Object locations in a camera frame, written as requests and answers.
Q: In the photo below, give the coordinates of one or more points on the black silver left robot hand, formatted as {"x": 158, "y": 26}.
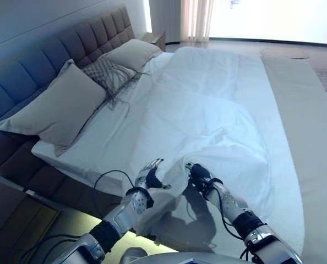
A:
{"x": 151, "y": 178}

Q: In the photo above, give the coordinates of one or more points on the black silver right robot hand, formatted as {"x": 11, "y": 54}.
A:
{"x": 199, "y": 174}

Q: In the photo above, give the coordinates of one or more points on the white duvet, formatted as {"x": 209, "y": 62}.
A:
{"x": 207, "y": 110}

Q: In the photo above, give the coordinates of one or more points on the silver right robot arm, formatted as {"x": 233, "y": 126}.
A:
{"x": 243, "y": 217}

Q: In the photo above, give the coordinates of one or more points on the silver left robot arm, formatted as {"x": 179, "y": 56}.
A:
{"x": 119, "y": 220}

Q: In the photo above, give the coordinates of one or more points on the white fitted bed sheet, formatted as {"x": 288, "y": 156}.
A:
{"x": 103, "y": 137}

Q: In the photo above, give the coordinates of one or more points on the beige bed runner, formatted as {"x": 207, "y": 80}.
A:
{"x": 304, "y": 123}

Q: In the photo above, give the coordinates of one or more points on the silver robot torso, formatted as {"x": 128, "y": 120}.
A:
{"x": 158, "y": 255}

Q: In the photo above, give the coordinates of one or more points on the large beige pillow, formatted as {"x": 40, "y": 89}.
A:
{"x": 133, "y": 52}
{"x": 61, "y": 110}

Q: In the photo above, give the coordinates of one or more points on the woven fringed grey cushion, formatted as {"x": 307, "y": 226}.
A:
{"x": 105, "y": 70}

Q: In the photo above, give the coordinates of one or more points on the wooden nightstand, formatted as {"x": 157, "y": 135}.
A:
{"x": 155, "y": 38}

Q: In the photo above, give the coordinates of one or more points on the beige sheer curtain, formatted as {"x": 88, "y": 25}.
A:
{"x": 196, "y": 19}

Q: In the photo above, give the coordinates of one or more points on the round beige floor mat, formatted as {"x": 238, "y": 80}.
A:
{"x": 298, "y": 53}

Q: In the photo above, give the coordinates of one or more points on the tufted upholstered headboard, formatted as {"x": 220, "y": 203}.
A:
{"x": 56, "y": 49}

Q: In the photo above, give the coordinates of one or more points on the dark brown bed frame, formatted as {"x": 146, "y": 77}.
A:
{"x": 20, "y": 165}

